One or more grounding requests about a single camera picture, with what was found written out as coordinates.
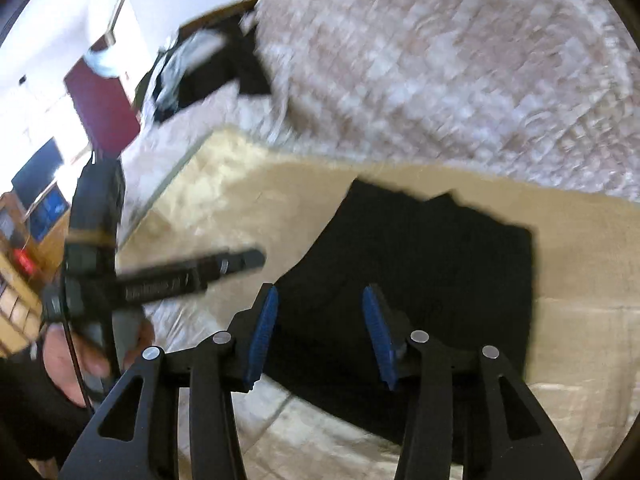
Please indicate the dark clothes pile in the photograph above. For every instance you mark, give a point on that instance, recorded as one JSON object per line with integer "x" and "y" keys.
{"x": 211, "y": 51}

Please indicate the black pants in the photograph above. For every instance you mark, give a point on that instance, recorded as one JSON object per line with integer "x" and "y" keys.
{"x": 457, "y": 273}

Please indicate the person's left hand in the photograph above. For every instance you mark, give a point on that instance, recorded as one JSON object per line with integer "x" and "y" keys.
{"x": 66, "y": 357}

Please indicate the floral quilted comforter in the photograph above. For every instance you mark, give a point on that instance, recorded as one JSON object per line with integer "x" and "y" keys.
{"x": 541, "y": 91}

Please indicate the maroon cabinet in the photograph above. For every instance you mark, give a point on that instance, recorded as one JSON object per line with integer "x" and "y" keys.
{"x": 101, "y": 104}

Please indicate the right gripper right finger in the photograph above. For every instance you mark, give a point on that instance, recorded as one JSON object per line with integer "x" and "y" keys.
{"x": 388, "y": 329}

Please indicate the wooden shelf unit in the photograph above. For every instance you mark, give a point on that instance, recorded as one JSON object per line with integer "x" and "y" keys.
{"x": 34, "y": 222}

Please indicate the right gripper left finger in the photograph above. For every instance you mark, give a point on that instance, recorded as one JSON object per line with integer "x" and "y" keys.
{"x": 251, "y": 331}

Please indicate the gold satin bedspread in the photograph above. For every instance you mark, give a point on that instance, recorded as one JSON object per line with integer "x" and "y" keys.
{"x": 582, "y": 359}

